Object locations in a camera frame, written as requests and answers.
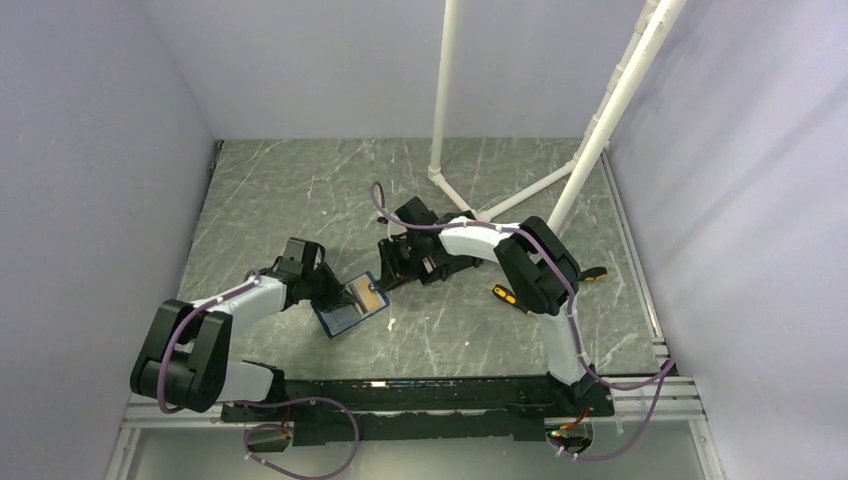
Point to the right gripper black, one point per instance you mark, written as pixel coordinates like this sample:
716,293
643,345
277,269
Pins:
393,272

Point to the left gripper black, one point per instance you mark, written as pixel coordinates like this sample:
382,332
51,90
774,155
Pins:
336,295

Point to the blue card holder wallet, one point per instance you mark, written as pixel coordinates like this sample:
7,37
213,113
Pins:
336,322

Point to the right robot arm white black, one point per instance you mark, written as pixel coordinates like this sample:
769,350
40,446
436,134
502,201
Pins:
542,274

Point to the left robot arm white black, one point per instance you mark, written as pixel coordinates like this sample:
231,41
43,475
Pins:
184,360

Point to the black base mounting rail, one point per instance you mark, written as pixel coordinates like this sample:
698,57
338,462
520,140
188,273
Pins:
518,407

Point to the white pvc pipe frame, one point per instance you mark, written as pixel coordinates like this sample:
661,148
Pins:
541,69

